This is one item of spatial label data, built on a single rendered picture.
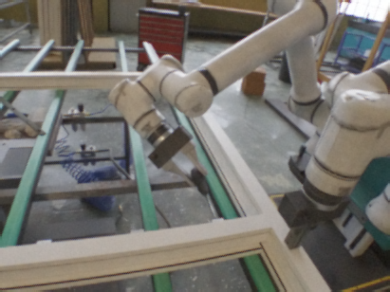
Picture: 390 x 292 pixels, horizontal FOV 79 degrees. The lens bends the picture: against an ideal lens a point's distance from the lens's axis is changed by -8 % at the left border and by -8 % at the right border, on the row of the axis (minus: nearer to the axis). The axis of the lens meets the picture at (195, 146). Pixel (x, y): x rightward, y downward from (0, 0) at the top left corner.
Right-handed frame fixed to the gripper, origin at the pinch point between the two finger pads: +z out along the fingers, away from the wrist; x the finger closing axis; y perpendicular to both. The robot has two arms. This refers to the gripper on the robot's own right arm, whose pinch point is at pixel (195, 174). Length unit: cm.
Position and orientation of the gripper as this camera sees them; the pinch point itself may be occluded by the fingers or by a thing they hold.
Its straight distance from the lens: 73.4
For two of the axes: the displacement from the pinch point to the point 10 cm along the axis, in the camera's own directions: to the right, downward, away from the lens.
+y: -1.7, 1.5, -9.7
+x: 7.2, -6.6, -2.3
